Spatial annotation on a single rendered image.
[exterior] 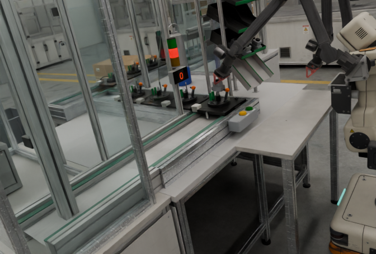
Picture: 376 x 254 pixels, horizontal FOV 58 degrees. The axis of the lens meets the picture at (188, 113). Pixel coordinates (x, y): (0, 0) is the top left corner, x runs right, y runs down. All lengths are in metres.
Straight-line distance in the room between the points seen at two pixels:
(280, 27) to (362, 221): 4.45
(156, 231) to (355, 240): 1.19
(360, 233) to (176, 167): 1.13
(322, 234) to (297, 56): 4.11
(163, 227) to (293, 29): 5.03
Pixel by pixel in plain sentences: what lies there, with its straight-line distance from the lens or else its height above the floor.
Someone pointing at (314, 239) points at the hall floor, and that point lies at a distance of 2.51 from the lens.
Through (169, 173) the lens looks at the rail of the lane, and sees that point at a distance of 1.53.
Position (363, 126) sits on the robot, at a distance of 2.05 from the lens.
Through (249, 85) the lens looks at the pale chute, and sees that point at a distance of 2.16.
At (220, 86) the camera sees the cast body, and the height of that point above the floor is 1.08.
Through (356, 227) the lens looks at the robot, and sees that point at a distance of 2.20.
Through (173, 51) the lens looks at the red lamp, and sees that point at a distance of 1.89.
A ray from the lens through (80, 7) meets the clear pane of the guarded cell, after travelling 1.16.
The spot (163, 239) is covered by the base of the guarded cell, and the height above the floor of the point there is 0.70.
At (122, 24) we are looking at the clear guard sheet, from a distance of 1.71.
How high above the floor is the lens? 1.67
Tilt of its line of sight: 21 degrees down
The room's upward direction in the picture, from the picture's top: 10 degrees counter-clockwise
